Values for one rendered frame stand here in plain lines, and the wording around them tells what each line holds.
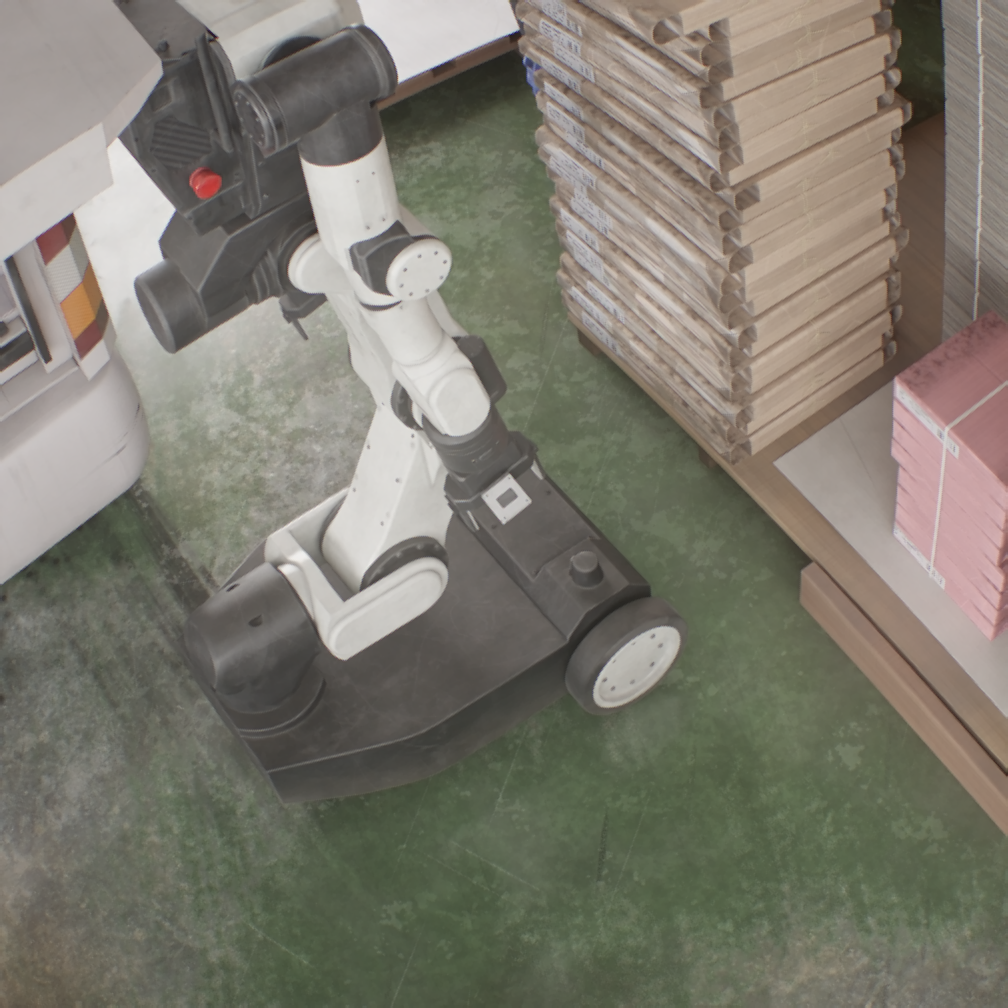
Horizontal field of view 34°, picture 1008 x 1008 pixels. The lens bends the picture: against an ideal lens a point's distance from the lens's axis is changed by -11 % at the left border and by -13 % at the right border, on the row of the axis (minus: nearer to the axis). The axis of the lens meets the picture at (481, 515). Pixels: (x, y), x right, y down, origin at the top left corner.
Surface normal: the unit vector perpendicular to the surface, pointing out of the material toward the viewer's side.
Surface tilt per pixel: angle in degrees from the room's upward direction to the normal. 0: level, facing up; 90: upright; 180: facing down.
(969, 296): 90
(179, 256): 45
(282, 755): 0
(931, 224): 0
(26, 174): 106
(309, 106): 79
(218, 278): 90
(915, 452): 90
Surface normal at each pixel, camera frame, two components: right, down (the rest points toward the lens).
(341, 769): 0.23, 0.75
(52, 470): 0.60, 0.53
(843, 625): -0.83, 0.51
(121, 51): 0.02, -0.51
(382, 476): -0.78, 0.14
